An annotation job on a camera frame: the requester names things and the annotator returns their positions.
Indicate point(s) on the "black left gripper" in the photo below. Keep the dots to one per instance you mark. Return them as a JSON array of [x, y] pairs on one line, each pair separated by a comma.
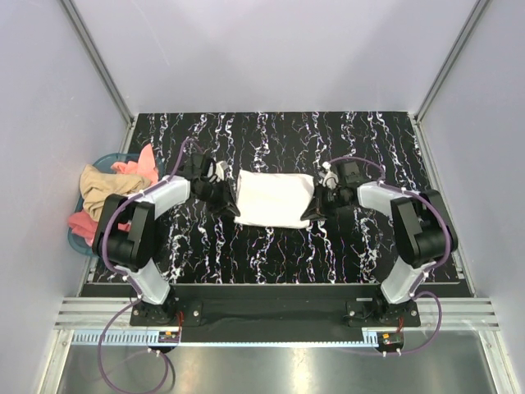
[[225, 201]]

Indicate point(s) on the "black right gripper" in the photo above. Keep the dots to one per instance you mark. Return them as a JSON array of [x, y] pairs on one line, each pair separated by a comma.
[[317, 208]]

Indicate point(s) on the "cream and green t-shirt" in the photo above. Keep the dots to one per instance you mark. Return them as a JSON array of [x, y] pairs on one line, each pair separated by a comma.
[[273, 199]]

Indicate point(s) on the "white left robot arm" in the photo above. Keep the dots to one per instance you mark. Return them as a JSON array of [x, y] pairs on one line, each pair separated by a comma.
[[125, 234]]

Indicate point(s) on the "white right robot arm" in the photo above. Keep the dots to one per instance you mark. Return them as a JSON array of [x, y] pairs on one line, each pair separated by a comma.
[[424, 234]]

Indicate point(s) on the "beige t-shirt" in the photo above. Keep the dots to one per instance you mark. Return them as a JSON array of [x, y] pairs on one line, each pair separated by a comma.
[[96, 186]]

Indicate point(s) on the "pink t-shirt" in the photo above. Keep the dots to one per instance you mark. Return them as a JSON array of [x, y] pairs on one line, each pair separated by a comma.
[[83, 224]]

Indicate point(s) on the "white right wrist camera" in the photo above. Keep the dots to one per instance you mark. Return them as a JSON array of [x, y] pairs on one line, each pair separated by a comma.
[[330, 179]]

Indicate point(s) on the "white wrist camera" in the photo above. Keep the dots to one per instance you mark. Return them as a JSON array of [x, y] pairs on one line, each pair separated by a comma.
[[330, 179], [217, 171]]

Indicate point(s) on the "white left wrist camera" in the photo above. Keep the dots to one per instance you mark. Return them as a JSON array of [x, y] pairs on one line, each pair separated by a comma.
[[217, 171]]

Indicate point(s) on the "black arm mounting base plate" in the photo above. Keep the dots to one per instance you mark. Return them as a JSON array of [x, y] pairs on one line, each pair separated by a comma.
[[294, 309]]

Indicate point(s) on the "grey slotted cable duct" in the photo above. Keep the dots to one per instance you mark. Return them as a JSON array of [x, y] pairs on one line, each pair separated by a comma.
[[191, 337]]

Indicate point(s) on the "left aluminium frame post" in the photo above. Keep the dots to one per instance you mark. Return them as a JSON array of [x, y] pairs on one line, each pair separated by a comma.
[[82, 31]]

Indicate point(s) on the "aluminium frame post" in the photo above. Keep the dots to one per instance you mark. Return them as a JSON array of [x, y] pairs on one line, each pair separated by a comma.
[[82, 31], [466, 32]]

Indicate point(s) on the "right aluminium frame post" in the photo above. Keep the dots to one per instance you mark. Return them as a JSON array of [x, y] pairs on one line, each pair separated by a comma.
[[466, 32]]

